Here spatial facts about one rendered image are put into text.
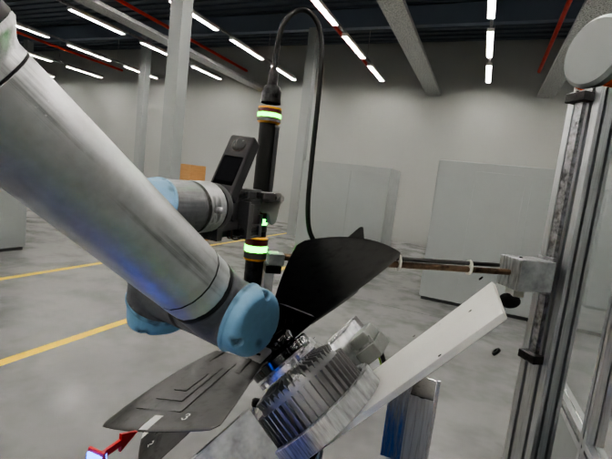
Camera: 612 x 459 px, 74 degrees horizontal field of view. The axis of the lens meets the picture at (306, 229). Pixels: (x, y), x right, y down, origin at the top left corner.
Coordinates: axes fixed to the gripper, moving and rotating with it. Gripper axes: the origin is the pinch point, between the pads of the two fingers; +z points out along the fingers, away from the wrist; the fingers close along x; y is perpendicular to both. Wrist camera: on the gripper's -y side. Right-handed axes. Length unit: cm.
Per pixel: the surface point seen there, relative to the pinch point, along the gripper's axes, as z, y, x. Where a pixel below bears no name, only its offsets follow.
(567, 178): 35, -10, 56
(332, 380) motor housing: 1.7, 34.3, 16.8
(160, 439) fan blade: -7, 53, -16
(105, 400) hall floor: 116, 150, -158
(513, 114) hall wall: 1206, -245, 125
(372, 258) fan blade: 0.5, 9.1, 21.6
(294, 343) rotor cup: 3.2, 29.8, 7.6
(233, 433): -8.5, 44.6, 1.9
